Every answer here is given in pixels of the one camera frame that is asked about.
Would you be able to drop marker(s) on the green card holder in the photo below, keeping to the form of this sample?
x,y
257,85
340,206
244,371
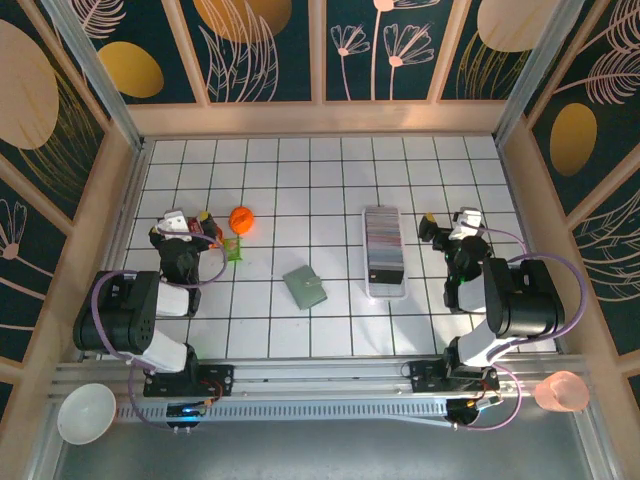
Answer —
x,y
305,289

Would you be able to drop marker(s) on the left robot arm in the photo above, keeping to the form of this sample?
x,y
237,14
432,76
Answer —
x,y
120,310

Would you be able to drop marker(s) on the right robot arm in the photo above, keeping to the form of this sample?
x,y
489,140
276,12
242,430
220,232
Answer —
x,y
525,300

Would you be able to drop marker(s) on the stack of coloured cards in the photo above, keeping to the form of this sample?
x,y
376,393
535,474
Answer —
x,y
384,240

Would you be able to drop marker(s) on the white card tray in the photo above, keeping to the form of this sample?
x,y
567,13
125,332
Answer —
x,y
387,292

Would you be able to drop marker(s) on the orange snack bag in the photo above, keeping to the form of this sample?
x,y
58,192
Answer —
x,y
196,226

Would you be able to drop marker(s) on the small green packet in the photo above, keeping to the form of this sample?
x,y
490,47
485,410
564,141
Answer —
x,y
234,250

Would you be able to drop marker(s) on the orange ball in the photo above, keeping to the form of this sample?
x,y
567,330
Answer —
x,y
242,220

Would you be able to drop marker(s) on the pink plastic cup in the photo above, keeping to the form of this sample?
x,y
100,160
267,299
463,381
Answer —
x,y
560,392

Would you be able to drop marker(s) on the white bowl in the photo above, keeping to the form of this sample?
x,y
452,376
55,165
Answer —
x,y
85,415

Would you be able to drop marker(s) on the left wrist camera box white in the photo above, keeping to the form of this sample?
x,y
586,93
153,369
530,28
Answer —
x,y
175,222

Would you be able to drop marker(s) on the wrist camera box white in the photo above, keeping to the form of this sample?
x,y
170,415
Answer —
x,y
467,220
175,222

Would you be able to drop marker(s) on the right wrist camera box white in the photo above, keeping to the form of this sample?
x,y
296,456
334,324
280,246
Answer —
x,y
467,220

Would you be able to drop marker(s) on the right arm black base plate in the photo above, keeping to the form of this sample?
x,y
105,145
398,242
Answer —
x,y
425,375

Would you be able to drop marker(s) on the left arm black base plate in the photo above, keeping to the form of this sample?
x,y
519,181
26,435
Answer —
x,y
220,380

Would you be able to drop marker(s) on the aluminium frame post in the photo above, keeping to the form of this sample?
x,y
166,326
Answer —
x,y
535,70
100,85

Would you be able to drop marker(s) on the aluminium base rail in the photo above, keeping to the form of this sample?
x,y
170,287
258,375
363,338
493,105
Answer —
x,y
320,380

